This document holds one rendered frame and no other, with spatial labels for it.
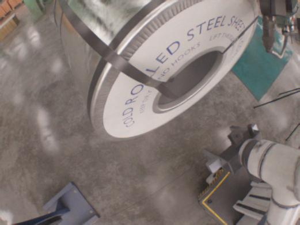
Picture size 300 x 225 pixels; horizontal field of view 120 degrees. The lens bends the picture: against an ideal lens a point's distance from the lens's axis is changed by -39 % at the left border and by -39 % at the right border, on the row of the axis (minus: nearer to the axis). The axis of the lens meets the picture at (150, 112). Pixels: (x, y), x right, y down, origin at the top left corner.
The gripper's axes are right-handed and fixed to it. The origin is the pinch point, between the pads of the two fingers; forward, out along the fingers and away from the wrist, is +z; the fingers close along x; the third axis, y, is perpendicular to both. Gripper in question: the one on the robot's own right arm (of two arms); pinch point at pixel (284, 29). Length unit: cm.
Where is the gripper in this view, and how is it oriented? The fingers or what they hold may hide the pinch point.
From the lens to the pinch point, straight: 92.4
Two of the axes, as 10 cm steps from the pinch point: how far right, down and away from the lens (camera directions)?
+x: 1.0, 9.4, 3.1
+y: -8.0, 2.6, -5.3
